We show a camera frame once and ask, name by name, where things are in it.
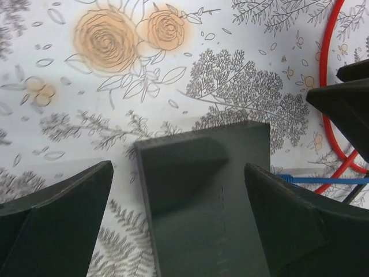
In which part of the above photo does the black network switch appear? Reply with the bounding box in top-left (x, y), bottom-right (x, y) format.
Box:
top-left (134, 121), bottom-right (270, 277)

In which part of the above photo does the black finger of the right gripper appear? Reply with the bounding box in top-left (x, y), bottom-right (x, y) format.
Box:
top-left (306, 79), bottom-right (368, 162)
top-left (337, 59), bottom-right (369, 83)

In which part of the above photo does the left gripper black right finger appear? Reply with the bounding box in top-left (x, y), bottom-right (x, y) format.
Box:
top-left (244, 163), bottom-right (368, 277)

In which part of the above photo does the blue ethernet cable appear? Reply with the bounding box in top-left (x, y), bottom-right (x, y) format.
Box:
top-left (276, 173), bottom-right (369, 184)

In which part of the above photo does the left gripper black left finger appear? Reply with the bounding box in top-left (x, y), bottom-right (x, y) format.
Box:
top-left (1, 160), bottom-right (114, 277)

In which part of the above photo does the black ethernet cable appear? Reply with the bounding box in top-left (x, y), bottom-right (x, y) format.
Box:
top-left (342, 182), bottom-right (366, 204)

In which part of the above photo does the red ethernet cable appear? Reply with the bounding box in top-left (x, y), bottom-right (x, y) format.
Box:
top-left (314, 0), bottom-right (369, 194)

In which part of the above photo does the floral patterned table mat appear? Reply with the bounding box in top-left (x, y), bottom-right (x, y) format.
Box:
top-left (1, 1), bottom-right (368, 276)

